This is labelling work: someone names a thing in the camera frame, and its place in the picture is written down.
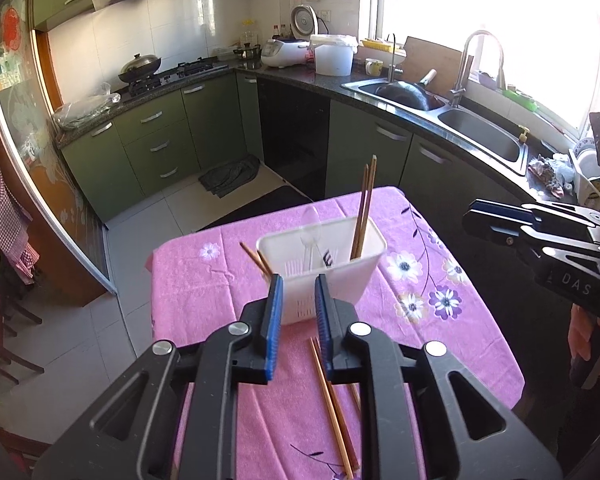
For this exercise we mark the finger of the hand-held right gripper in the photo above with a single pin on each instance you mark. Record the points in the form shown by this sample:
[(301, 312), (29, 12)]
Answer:
[(500, 209), (495, 230)]

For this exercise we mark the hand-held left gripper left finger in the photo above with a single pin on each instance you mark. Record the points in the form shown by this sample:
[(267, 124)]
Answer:
[(275, 325)]

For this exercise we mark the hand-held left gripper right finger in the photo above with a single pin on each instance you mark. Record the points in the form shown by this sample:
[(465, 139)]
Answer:
[(322, 330)]

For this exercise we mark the white plastic utensil holder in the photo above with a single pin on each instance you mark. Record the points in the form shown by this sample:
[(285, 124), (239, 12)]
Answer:
[(350, 280)]

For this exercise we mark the wooden chopstick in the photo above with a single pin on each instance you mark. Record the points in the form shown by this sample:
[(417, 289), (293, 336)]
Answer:
[(254, 259), (367, 200), (330, 410), (345, 435), (362, 195), (265, 261), (355, 397)]

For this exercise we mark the clear plastic spoon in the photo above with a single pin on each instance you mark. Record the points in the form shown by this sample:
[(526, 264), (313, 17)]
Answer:
[(311, 230)]

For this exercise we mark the person's right hand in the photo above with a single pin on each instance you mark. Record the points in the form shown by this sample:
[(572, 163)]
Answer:
[(577, 340)]

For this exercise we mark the crumpled colourful rag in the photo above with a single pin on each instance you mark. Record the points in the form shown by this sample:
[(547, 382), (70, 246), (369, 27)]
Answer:
[(550, 175)]

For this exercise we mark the purple floral tablecloth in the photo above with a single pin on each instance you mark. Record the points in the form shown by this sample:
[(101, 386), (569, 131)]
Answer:
[(215, 305)]

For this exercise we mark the stainless double sink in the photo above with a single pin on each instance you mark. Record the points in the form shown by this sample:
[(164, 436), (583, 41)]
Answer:
[(485, 135)]

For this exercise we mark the green sink base cabinets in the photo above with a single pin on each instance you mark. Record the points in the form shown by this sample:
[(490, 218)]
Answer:
[(430, 170)]

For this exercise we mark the white dish rack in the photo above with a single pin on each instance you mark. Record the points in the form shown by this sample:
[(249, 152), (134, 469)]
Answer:
[(585, 190)]

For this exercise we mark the white plate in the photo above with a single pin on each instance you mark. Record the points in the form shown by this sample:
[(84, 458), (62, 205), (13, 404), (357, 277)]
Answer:
[(589, 165)]

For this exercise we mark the green plastic container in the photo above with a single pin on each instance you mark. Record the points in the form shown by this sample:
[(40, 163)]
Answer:
[(520, 99)]

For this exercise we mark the black floor mat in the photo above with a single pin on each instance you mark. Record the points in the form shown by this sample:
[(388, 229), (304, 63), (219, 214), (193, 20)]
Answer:
[(260, 207)]

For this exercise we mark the small purple bowl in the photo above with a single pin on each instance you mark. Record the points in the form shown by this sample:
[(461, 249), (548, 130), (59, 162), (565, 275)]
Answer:
[(487, 80)]

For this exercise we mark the steel kitchen faucet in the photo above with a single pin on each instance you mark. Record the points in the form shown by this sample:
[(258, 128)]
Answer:
[(460, 80)]

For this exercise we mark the black frying wok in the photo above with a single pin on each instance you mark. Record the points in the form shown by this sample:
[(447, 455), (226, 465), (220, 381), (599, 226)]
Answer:
[(402, 95)]

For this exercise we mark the grey floor cloth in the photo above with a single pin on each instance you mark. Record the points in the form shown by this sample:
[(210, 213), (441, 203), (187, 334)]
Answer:
[(230, 175)]

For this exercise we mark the wooden cutting board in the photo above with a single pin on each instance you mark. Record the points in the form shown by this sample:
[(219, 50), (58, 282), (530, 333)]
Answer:
[(435, 57)]

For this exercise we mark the thin steel tap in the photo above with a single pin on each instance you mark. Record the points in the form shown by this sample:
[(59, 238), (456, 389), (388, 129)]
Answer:
[(392, 60)]

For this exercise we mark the yellow mug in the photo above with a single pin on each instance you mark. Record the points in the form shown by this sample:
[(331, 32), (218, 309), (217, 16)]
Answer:
[(374, 67)]

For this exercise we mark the black built-in appliance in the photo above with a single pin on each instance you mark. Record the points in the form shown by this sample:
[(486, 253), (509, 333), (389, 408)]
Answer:
[(292, 135)]

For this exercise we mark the kitchen window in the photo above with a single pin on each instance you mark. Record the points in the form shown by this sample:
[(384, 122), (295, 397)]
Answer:
[(480, 10)]

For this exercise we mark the yellow tray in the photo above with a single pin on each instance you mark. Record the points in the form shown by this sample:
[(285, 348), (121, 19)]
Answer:
[(380, 45)]

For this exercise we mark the green base cabinets with drawers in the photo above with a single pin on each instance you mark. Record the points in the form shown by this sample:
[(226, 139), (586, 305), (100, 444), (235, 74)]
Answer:
[(150, 150)]

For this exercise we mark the white plastic bucket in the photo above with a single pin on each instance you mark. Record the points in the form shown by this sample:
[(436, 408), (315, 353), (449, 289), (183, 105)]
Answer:
[(332, 57)]

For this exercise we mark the dark wooden chair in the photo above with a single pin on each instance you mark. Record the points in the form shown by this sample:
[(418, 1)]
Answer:
[(15, 325)]

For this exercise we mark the black gas stove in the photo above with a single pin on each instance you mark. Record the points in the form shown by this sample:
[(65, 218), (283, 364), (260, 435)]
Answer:
[(190, 72)]

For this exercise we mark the white rice cooker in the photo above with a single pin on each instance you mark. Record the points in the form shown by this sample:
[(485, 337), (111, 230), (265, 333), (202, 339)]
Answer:
[(282, 52)]

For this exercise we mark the small dark pot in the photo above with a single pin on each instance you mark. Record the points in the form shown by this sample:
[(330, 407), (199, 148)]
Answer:
[(247, 52)]

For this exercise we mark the clear plastic bag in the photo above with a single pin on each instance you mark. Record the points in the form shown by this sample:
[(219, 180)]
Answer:
[(85, 110)]

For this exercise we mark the black wok with lid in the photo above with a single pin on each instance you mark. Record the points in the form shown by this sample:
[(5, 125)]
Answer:
[(140, 66)]

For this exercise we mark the pink checked apron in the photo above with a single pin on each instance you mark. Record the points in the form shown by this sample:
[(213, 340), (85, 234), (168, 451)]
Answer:
[(5, 210)]

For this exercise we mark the sliding glass door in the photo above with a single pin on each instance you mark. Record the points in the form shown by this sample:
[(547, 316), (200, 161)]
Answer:
[(30, 110)]

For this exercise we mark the wall outlet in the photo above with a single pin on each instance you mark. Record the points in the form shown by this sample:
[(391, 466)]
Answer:
[(324, 15)]

